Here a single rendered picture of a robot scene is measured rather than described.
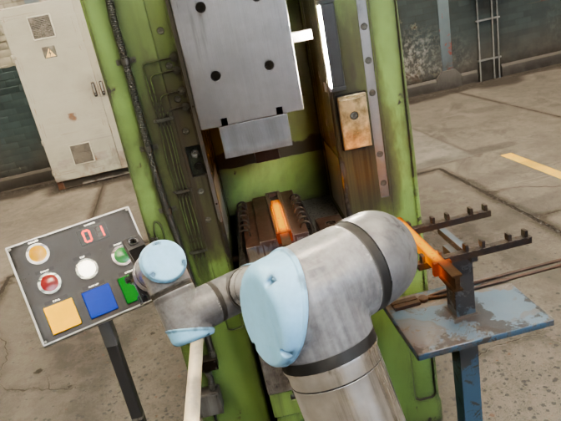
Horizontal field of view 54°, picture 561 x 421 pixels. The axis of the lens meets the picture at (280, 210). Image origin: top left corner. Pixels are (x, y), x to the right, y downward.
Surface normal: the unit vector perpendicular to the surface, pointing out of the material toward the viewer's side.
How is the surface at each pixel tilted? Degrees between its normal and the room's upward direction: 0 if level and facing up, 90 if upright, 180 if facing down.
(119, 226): 60
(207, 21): 90
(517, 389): 0
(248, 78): 90
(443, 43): 90
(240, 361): 90
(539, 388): 0
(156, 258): 55
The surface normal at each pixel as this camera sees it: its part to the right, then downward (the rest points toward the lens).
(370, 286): 0.54, 0.14
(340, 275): 0.34, -0.35
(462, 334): -0.18, -0.92
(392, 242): 0.51, -0.42
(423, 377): 0.11, 0.34
